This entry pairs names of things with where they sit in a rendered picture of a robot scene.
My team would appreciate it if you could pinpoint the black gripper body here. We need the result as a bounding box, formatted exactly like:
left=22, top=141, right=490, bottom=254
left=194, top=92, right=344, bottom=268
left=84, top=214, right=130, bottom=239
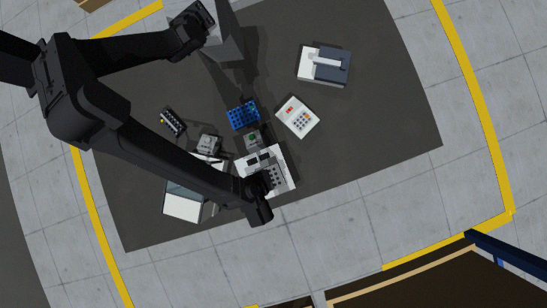
left=244, top=169, right=274, bottom=191

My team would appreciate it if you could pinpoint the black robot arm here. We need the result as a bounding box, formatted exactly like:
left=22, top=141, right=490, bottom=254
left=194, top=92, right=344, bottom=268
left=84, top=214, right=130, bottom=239
left=31, top=0, right=274, bottom=228

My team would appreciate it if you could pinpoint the blue tube rack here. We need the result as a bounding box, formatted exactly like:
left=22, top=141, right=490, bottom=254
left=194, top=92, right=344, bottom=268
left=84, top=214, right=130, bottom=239
left=226, top=100, right=261, bottom=131

